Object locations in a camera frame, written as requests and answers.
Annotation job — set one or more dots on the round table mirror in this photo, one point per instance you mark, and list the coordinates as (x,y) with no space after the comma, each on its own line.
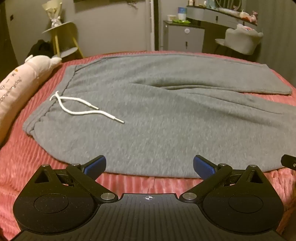
(227,3)

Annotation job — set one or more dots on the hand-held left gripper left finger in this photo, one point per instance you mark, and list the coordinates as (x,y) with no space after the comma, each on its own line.
(98,165)

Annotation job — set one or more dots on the pink ribbed bedspread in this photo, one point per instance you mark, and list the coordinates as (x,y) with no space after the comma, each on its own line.
(20,166)

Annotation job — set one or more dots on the grey dressing table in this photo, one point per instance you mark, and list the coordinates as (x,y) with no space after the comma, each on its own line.
(215,17)

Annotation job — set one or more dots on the white cup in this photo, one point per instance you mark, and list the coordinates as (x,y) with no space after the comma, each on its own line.
(171,18)

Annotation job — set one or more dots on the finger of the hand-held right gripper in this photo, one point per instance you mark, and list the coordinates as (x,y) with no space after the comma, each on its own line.
(289,161)

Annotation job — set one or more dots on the white pole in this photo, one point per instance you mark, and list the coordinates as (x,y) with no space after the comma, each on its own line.
(151,25)

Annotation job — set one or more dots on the grey plush chair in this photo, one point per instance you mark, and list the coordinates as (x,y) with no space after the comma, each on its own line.
(242,40)

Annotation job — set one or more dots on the grey fleece pants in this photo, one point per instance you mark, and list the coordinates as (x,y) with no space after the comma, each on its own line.
(161,115)

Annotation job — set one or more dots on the grey bedside cabinet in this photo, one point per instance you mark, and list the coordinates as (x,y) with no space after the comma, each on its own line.
(182,37)

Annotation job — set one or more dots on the pink plush toy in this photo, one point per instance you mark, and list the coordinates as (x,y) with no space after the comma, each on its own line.
(251,17)

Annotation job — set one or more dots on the pink plush pillow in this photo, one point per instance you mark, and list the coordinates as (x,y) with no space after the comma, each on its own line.
(20,85)

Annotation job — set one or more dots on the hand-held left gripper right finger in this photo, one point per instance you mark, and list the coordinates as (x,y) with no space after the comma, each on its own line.
(201,165)

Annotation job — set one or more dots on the blue and white container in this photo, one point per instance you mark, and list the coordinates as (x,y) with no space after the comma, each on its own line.
(182,14)

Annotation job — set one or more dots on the green cloth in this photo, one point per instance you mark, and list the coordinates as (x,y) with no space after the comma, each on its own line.
(181,21)

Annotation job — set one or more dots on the yellow side table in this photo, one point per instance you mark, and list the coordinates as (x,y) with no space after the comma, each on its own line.
(57,26)

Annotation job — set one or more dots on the wrapped flower bouquet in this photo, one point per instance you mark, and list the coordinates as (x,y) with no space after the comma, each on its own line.
(54,11)

